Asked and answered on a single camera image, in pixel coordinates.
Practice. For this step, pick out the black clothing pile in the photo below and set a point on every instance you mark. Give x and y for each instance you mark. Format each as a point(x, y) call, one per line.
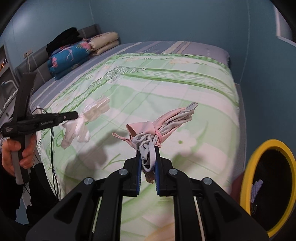
point(67, 37)

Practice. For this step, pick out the beige folded blanket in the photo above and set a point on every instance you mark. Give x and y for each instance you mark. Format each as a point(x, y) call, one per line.
point(104, 42)

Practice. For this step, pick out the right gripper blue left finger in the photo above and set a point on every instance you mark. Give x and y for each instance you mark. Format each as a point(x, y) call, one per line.
point(139, 171)

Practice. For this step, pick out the lavender foam net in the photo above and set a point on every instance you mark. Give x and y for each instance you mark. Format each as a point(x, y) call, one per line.
point(255, 189)

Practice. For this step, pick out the white plastic bag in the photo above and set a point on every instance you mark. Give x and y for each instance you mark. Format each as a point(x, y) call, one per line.
point(77, 128)

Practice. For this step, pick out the grey bed headboard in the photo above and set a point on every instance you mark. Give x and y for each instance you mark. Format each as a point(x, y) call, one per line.
point(38, 59)

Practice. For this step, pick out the yellow rimmed trash bin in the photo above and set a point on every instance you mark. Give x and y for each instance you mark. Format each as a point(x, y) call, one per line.
point(274, 163)

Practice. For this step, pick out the blue floral folded blanket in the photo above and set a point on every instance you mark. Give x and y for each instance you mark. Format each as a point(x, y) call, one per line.
point(68, 58)

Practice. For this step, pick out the grey striped bed mattress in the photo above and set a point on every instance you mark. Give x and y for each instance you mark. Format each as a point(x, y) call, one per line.
point(53, 87)

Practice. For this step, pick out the green floral quilt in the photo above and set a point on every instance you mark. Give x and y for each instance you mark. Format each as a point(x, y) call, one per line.
point(141, 87)

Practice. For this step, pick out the pink grey cloth scrap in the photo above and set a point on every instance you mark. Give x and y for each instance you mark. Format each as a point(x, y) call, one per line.
point(145, 136)

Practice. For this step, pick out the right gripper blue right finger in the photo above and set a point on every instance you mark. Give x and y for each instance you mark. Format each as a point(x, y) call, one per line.
point(156, 169)

